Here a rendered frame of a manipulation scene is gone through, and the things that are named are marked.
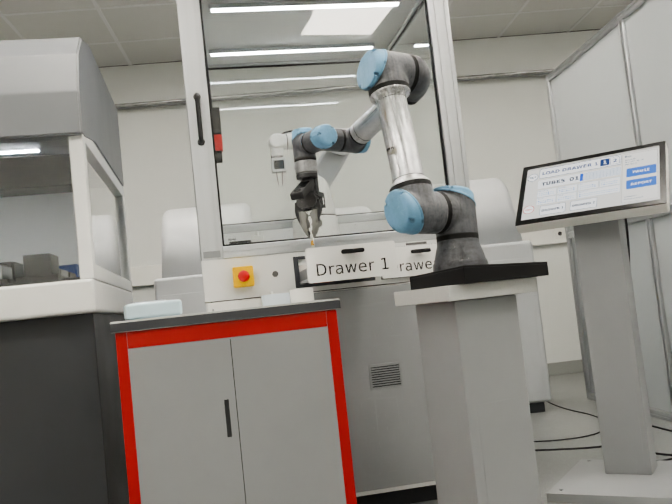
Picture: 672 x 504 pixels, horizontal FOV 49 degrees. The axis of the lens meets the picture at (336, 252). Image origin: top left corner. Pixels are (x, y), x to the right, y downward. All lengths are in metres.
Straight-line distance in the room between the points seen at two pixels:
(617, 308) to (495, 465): 1.01
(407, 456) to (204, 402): 0.97
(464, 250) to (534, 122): 4.46
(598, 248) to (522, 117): 3.65
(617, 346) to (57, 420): 1.90
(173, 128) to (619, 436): 4.28
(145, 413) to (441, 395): 0.79
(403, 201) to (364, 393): 0.98
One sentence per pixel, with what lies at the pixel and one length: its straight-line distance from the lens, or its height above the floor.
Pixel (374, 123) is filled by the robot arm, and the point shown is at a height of 1.29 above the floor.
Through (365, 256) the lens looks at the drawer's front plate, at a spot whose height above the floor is 0.89.
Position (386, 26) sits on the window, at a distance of 2.95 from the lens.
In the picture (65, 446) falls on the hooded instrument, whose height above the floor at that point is 0.40.
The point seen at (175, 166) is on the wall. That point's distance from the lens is 6.02.
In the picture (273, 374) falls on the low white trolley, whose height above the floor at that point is 0.57.
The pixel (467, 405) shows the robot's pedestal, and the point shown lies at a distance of 1.96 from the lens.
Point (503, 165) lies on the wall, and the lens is 6.26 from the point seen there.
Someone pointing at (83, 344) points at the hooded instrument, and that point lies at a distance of 2.49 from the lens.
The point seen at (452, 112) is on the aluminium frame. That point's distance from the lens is 2.90.
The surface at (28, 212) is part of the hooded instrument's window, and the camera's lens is 2.49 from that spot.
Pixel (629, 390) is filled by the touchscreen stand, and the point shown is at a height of 0.33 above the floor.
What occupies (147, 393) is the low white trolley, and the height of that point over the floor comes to 0.56.
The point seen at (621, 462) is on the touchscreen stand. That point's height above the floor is 0.08.
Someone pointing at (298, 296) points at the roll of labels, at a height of 0.78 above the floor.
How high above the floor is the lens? 0.74
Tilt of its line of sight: 4 degrees up
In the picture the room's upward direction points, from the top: 6 degrees counter-clockwise
